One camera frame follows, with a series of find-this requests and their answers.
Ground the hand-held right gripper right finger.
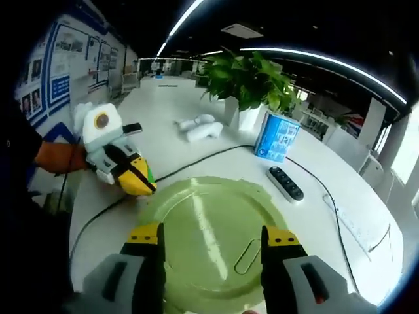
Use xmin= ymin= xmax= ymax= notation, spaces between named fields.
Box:
xmin=261 ymin=224 xmax=379 ymax=314

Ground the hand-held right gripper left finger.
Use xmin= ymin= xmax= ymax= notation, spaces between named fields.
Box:
xmin=65 ymin=222 xmax=166 ymax=314

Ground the green container lid with latches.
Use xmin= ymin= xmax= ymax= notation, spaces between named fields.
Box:
xmin=137 ymin=176 xmax=289 ymax=314

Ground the white tabletop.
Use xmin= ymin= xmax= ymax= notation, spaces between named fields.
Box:
xmin=69 ymin=76 xmax=404 ymax=314

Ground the white flat strip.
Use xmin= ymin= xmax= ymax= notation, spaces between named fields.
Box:
xmin=321 ymin=192 xmax=373 ymax=261

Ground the white fabric roll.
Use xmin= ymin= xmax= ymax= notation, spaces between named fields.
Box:
xmin=177 ymin=113 xmax=217 ymax=132
xmin=186 ymin=121 xmax=225 ymax=143

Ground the person's dark clothing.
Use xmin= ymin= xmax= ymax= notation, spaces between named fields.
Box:
xmin=0 ymin=97 xmax=75 ymax=314

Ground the black remote control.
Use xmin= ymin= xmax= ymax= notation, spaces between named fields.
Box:
xmin=266 ymin=166 xmax=305 ymax=203

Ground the white plant pot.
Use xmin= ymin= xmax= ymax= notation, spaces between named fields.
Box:
xmin=223 ymin=96 xmax=270 ymax=133

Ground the green leafy plant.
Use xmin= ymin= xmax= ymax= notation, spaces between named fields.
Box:
xmin=200 ymin=46 xmax=302 ymax=113

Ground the blue printed box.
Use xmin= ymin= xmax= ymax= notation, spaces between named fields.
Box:
xmin=254 ymin=111 xmax=302 ymax=164

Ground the straight ceiling light strip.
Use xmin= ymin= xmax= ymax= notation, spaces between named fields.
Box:
xmin=156 ymin=0 xmax=206 ymax=58

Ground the ceiling air vent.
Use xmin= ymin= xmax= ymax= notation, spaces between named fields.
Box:
xmin=220 ymin=22 xmax=264 ymax=40

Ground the long curved ceiling light strip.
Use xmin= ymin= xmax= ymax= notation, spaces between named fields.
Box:
xmin=240 ymin=46 xmax=409 ymax=106

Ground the long black cable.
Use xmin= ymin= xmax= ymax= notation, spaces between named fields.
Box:
xmin=69 ymin=144 xmax=361 ymax=294

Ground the blue white wall display board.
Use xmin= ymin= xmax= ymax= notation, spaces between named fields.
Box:
xmin=14 ymin=14 xmax=120 ymax=126

